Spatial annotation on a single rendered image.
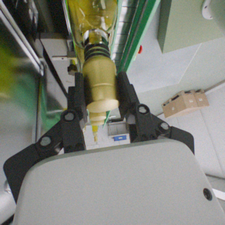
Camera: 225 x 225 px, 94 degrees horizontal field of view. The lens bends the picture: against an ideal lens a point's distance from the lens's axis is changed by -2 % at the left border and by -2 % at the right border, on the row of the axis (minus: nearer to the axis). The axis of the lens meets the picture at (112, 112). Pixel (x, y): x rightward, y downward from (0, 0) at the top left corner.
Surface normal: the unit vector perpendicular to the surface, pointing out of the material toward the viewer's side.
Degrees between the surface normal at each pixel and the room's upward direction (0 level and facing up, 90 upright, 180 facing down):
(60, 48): 0
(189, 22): 2
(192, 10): 2
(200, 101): 90
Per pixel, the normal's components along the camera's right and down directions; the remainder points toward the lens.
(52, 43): 0.14, 0.95
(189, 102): 0.07, -0.29
